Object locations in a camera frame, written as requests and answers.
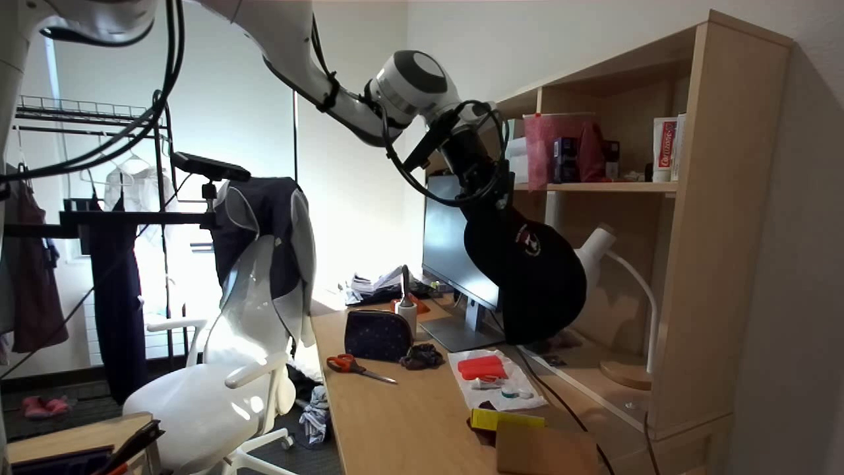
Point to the white office chair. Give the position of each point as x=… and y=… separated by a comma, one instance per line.
x=222, y=405

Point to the pink storage box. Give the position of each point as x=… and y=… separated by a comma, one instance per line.
x=564, y=148

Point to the white plastic bag with items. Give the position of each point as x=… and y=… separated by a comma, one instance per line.
x=490, y=376

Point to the clothes rack with garments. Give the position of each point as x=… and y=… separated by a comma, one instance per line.
x=109, y=240

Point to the navy dotted pouch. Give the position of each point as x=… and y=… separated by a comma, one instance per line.
x=378, y=335

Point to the orange-handled scissors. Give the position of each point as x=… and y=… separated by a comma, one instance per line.
x=346, y=361

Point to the white bottle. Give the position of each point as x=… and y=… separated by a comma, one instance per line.
x=404, y=305

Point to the black computer monitor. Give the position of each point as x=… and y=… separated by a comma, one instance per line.
x=472, y=321

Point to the black embroidered baseball cap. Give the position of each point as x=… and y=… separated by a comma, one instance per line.
x=543, y=282

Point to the white desk lamp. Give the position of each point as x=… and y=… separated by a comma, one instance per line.
x=621, y=311

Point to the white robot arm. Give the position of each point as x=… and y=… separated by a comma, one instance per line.
x=410, y=107

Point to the dark crumpled cloth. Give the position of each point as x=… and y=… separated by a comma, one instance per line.
x=423, y=356

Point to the wooden desk shelf hutch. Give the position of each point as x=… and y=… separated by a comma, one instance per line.
x=696, y=240

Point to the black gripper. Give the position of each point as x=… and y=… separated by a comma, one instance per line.
x=482, y=173

